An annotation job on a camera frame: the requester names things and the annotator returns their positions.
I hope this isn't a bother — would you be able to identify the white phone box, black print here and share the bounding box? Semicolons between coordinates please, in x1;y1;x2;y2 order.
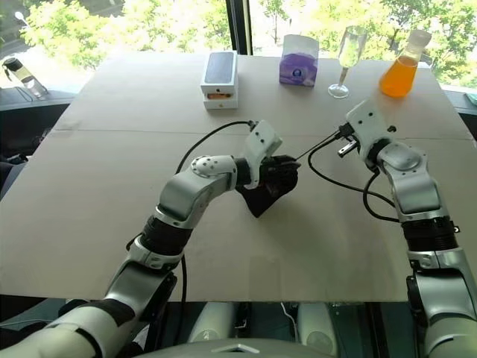
200;51;239;99

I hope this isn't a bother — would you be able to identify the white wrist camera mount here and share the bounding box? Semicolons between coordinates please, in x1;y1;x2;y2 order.
345;99;393;169
241;119;284;188

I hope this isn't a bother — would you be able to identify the grey robot torso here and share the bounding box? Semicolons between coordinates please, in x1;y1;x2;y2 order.
130;336;336;358

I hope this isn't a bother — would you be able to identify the black window frame post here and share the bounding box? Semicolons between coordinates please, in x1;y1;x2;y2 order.
224;0;255;57

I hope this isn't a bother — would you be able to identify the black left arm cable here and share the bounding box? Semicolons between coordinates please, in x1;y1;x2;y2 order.
125;119;262;336

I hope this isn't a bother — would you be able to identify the purple tissue box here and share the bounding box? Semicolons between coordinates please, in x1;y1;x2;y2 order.
278;34;320;89

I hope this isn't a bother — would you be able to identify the white box with orange label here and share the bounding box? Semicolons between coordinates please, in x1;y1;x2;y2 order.
202;94;240;111

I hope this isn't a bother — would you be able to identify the clear champagne glass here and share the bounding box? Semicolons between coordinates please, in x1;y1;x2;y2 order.
327;25;367;99

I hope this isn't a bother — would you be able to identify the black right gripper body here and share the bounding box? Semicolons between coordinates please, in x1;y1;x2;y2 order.
335;125;359;157

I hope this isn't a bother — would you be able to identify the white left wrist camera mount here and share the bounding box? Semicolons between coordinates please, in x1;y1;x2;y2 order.
241;119;284;188

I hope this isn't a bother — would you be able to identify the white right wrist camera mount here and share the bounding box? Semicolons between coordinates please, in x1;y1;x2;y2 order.
345;99;393;169

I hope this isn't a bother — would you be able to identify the thin white cable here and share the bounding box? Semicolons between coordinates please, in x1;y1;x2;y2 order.
279;302;300;341

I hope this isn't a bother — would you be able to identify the white rounded robot leg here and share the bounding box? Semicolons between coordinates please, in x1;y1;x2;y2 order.
295;302;339;358
187;302;240;345

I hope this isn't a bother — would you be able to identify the clear water bottle, black cap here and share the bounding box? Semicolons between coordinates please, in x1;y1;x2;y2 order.
1;56;49;99

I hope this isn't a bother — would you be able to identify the black mesh pouch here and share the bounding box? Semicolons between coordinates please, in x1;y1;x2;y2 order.
241;129;341;219

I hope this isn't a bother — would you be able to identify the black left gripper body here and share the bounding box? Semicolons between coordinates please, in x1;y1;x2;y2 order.
259;155;288;195

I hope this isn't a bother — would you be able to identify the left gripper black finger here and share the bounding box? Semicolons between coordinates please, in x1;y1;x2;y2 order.
277;154;302;169

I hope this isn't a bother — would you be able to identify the glass flask with orange liquid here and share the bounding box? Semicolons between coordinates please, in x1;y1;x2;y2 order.
379;29;433;99

